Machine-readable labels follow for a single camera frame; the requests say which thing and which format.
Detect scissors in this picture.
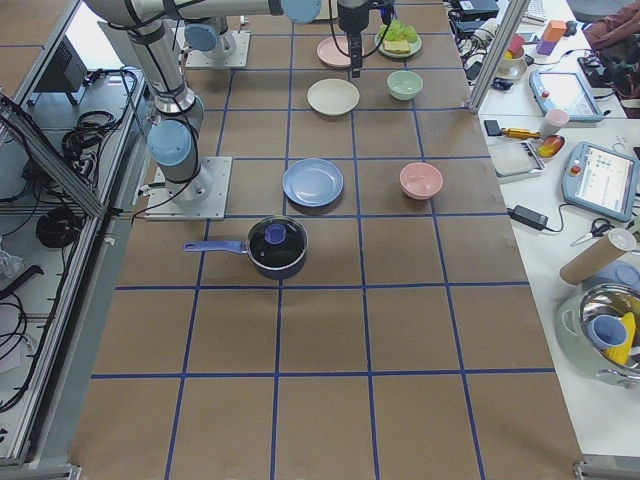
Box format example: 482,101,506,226
571,217,614,247

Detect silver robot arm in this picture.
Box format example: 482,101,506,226
184,1,376,78
87,1,322,207

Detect pink plate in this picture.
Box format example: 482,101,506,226
316,36,351,68

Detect lettuce leaf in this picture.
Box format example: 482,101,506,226
379,19,419,44

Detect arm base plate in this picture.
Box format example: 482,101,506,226
143,156,233,221
183,30,250,70

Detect cream white plate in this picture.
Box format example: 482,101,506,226
307,79,360,116

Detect blue plate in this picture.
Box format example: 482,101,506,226
282,158,344,208

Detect green plate with sandwich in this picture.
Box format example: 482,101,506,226
374,33,422,59

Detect teach pendant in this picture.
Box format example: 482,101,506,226
528,70,604,123
561,142,639,222

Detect black control box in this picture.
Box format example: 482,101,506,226
34,36,88,105

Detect steel mixing bowl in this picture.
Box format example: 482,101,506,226
579,284,639,388

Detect coiled black cables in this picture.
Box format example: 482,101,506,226
35,202,81,251

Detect far teach pendant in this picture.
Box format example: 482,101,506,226
528,70,604,123

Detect green bowl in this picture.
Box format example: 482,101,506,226
386,70,424,101

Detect orange toy block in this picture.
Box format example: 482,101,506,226
541,20,566,43

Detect blue cup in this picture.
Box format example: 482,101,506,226
586,315,626,350

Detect white kitchen scale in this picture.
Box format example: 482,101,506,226
488,141,545,183

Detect toy mango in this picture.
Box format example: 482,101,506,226
536,135,565,159

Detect purple toy block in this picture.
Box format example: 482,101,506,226
535,37,558,56

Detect aluminium frame post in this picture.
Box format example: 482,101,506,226
467,0,529,114

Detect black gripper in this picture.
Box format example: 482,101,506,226
337,0,369,78

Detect yellow handled tool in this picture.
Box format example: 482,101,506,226
501,128,541,140

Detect near teach pendant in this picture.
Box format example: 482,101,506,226
561,142,639,222

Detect pink bowl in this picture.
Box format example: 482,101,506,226
399,162,444,200

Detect grey pot with handles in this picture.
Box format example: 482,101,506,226
554,295,617,385

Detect blue saucepan with glass lid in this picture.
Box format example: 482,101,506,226
183,215,309,280

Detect white paper cup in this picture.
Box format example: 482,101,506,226
539,108,570,139

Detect cardboard tube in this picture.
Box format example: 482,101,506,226
559,228,637,285

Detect toy corn cob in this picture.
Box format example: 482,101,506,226
603,312,636,365

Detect black power adapter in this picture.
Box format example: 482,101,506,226
507,205,548,231

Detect white bowl with toys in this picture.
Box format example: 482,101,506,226
497,34,527,79

